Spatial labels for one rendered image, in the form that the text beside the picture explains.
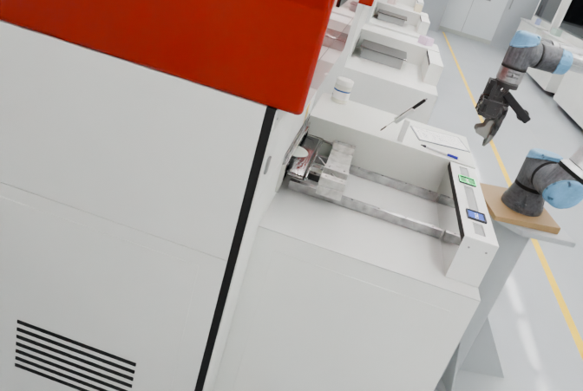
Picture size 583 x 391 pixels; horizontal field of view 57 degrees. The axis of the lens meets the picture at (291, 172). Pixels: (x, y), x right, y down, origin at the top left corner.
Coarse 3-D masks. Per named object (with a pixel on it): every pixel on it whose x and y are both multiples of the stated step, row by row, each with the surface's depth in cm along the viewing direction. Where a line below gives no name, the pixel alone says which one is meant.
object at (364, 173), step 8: (352, 168) 192; (360, 168) 192; (360, 176) 192; (368, 176) 192; (376, 176) 191; (384, 176) 192; (384, 184) 192; (392, 184) 191; (400, 184) 191; (408, 184) 191; (408, 192) 191; (416, 192) 191; (424, 192) 190; (432, 192) 190; (432, 200) 191
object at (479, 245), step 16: (464, 192) 168; (480, 192) 171; (464, 208) 157; (480, 208) 160; (464, 224) 147; (480, 224) 150; (464, 240) 142; (480, 240) 141; (496, 240) 143; (464, 256) 144; (480, 256) 143; (448, 272) 146; (464, 272) 145; (480, 272) 144
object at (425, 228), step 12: (312, 192) 169; (336, 204) 169; (348, 204) 168; (360, 204) 167; (372, 216) 168; (384, 216) 167; (396, 216) 166; (408, 228) 167; (420, 228) 166; (432, 228) 165
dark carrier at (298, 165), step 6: (306, 138) 191; (312, 138) 193; (300, 144) 185; (306, 144) 186; (312, 144) 188; (306, 150) 181; (312, 150) 182; (294, 156) 174; (306, 156) 176; (294, 162) 170; (300, 162) 171; (306, 162) 172; (288, 168) 164; (294, 168) 166; (300, 168) 167; (300, 174) 163
